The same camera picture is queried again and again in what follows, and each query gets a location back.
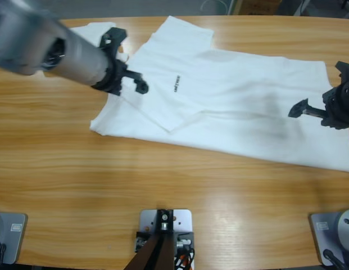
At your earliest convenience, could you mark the brown cardboard box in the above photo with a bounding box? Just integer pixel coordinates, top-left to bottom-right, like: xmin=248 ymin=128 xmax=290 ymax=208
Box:
xmin=241 ymin=0 xmax=282 ymax=15

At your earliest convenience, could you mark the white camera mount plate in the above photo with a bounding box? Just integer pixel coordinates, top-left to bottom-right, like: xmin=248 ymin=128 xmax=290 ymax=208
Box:
xmin=139 ymin=208 xmax=193 ymax=234

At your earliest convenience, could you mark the white t-shirt with black logo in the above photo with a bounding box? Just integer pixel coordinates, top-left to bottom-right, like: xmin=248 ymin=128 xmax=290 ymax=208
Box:
xmin=89 ymin=15 xmax=349 ymax=173

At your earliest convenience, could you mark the dark camera mount post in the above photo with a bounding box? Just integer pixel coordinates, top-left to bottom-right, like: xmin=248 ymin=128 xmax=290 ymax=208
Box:
xmin=126 ymin=208 xmax=175 ymax=270

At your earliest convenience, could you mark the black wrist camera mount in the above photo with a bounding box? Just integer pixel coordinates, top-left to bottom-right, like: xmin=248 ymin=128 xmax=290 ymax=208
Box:
xmin=334 ymin=61 xmax=349 ymax=84
xmin=99 ymin=26 xmax=128 ymax=57

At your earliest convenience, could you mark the folded white t-shirt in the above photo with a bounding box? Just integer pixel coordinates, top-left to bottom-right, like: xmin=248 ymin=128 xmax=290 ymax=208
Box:
xmin=36 ymin=21 xmax=130 ymax=79

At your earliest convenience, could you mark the grey metal stand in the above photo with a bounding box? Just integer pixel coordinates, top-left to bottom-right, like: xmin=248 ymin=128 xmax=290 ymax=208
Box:
xmin=292 ymin=0 xmax=309 ymax=17

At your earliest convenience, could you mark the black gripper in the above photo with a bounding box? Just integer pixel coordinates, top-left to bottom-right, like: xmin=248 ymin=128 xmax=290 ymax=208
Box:
xmin=91 ymin=56 xmax=150 ymax=98
xmin=288 ymin=80 xmax=349 ymax=131

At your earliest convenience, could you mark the black mount clamp bracket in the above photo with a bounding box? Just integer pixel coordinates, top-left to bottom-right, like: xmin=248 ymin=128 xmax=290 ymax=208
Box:
xmin=134 ymin=230 xmax=196 ymax=270

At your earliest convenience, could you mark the orange cable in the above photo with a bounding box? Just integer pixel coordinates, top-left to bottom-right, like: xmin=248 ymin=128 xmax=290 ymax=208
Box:
xmin=174 ymin=251 xmax=195 ymax=270

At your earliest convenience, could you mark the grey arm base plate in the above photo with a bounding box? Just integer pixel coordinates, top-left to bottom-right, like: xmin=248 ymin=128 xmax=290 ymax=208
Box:
xmin=308 ymin=211 xmax=349 ymax=267
xmin=0 ymin=212 xmax=28 ymax=264

